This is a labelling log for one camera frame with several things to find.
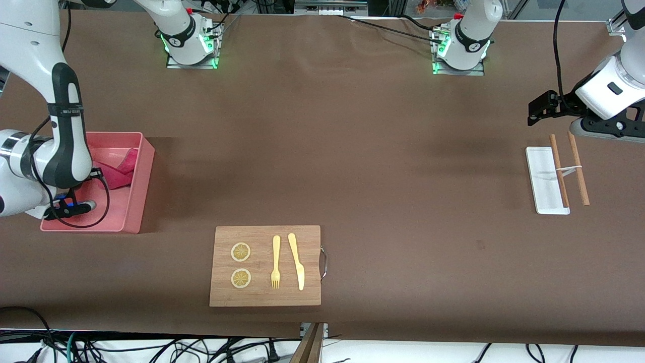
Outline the red cloth with grey edging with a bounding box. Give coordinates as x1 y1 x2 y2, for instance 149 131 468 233
91 148 139 191

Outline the pink plastic bin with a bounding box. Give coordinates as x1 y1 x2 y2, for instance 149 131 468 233
40 132 156 234

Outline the wooden rod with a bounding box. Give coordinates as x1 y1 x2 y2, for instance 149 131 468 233
549 134 570 208
567 131 591 206

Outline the white rectangular tray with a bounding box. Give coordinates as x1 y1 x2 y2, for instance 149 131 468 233
525 146 571 216

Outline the wooden cutting board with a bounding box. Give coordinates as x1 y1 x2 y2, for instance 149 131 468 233
209 225 322 307

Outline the yellow plastic fork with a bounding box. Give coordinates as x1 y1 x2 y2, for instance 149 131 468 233
271 235 281 290

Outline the yellow plastic knife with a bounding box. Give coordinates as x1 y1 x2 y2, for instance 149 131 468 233
288 232 306 291

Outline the grey metal box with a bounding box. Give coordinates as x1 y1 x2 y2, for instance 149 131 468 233
295 0 368 15

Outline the brown wooden plank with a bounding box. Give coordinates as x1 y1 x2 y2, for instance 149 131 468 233
290 323 326 363

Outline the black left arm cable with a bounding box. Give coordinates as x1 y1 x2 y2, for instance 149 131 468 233
553 0 580 114

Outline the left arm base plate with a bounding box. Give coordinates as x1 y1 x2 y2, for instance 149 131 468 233
432 25 485 76

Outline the aluminium frame profile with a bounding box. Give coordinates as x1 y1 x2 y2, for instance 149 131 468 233
607 10 628 36

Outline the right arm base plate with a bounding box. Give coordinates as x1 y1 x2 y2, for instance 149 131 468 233
166 20 222 70

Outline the thick black cable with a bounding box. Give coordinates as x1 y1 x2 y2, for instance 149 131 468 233
0 306 58 363

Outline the black cable on table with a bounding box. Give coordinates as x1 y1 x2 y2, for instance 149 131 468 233
335 14 446 43

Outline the black cable tangle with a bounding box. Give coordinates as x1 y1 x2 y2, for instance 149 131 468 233
76 337 283 363

